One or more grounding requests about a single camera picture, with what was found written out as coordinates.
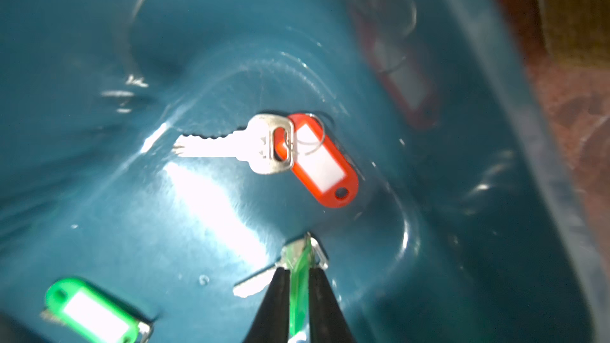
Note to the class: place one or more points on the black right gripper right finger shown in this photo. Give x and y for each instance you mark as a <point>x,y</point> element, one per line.
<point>327,322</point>

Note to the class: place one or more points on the key with green tag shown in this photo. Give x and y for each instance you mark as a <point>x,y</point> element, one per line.
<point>74,303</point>
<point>297,258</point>

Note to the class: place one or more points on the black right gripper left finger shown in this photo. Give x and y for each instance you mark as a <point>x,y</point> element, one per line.
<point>271,323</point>

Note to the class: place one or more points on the teal plastic storage box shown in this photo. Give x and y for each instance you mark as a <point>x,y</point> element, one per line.
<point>465,228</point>

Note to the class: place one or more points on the key with red tag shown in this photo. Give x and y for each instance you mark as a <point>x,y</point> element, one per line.
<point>271,144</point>

